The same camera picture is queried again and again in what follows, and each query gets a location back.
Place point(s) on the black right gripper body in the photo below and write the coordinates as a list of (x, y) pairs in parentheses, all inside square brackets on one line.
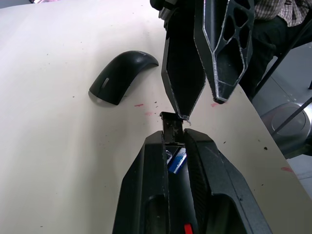
[(158, 5)]

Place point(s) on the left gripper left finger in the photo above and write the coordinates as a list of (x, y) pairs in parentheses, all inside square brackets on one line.
[(141, 182)]

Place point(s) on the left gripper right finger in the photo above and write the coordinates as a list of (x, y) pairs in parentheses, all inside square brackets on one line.
[(219, 175)]

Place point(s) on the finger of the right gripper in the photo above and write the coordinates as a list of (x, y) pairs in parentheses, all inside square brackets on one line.
[(212, 29), (182, 73)]

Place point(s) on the blue battery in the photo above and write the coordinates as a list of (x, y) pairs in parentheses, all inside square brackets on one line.
[(176, 161)]

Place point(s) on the black mouse base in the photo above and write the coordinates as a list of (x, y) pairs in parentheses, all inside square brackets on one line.
[(173, 126)]

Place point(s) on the black mouse cover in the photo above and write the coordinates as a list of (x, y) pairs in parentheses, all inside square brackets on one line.
[(117, 78)]

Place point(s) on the round silver floor base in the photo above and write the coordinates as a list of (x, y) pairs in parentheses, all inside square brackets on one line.
[(290, 122)]

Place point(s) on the person in checked shirt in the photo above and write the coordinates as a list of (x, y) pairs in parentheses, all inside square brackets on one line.
[(273, 9)]

